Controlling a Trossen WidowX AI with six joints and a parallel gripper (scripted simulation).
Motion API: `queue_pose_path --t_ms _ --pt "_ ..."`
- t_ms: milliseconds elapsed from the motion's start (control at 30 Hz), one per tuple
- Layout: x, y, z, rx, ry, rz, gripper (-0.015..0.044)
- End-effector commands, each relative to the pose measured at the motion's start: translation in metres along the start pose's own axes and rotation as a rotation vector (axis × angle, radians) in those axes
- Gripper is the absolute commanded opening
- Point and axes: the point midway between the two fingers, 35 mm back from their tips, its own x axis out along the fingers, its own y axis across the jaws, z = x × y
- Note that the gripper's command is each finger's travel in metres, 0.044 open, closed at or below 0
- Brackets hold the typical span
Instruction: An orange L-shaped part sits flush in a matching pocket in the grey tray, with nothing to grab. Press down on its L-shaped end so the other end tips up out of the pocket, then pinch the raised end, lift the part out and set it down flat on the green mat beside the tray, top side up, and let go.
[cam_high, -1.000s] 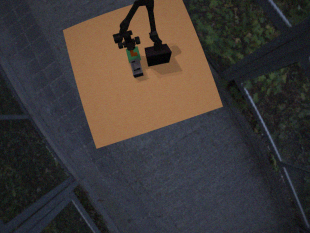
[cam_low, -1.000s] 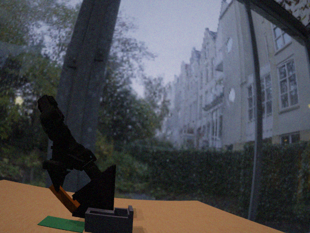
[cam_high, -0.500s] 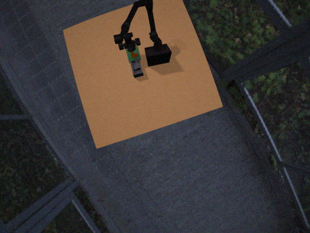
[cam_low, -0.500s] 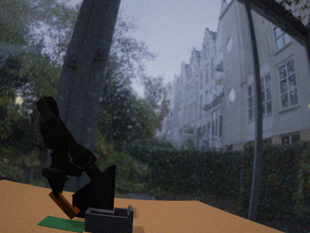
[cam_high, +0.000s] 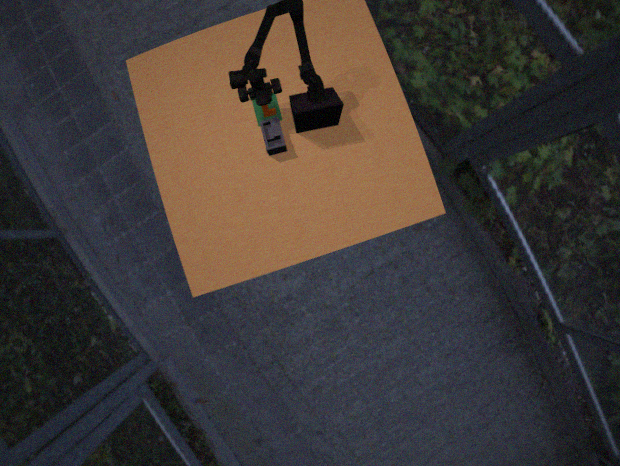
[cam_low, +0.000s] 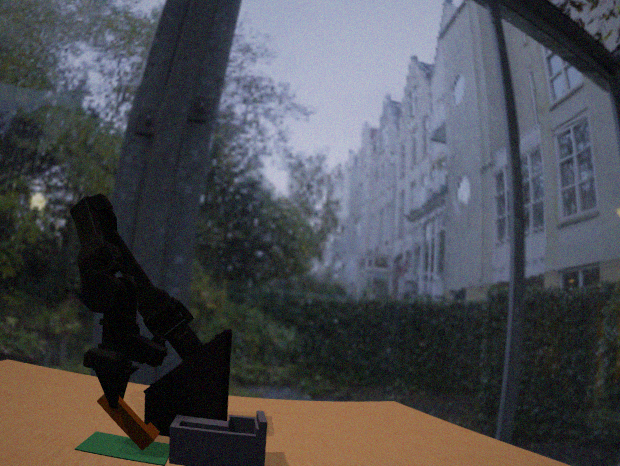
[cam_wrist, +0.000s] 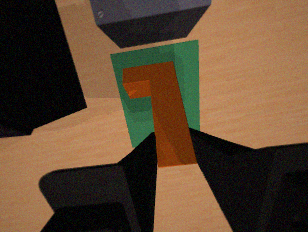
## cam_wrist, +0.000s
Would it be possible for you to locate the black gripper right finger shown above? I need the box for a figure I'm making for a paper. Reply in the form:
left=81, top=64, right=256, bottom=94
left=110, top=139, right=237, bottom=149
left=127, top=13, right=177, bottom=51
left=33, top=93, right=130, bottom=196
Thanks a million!
left=189, top=128, right=308, bottom=232

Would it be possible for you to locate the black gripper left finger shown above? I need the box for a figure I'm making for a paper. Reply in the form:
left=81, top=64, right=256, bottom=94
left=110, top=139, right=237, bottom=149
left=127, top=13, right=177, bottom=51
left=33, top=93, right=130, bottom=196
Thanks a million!
left=38, top=132, right=158, bottom=232

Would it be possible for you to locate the orange l-shaped part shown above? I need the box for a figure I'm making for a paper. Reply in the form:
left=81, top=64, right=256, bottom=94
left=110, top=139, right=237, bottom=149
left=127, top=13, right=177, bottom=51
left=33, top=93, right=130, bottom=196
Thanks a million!
left=122, top=61, right=197, bottom=168

